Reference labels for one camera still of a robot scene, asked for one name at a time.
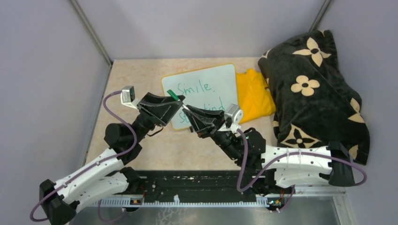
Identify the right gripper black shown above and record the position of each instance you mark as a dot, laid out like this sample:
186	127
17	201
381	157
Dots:
201	123

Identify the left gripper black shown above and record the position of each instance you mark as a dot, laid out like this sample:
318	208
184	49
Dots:
160	109

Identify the green marker cap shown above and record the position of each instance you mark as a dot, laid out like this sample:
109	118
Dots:
173	95

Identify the yellow-framed whiteboard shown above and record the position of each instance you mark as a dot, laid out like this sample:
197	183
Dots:
211	88

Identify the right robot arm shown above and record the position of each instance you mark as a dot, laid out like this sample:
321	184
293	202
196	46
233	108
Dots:
285	166

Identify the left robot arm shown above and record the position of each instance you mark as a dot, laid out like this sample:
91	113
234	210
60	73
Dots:
109	173

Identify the yellow folded cloth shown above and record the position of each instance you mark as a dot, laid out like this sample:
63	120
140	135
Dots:
254	96

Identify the black floral blanket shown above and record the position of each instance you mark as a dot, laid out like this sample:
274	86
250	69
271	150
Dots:
314	103

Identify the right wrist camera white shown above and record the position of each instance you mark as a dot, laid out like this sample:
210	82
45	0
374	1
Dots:
233	115

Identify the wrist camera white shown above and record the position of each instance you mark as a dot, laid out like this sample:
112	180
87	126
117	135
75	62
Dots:
128	97
233	115

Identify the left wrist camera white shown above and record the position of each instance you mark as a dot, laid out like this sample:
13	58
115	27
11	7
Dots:
128	97

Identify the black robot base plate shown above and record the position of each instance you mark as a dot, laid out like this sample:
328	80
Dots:
199	186

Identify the aluminium rail frame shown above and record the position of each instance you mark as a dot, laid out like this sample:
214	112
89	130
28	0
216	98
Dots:
186	203

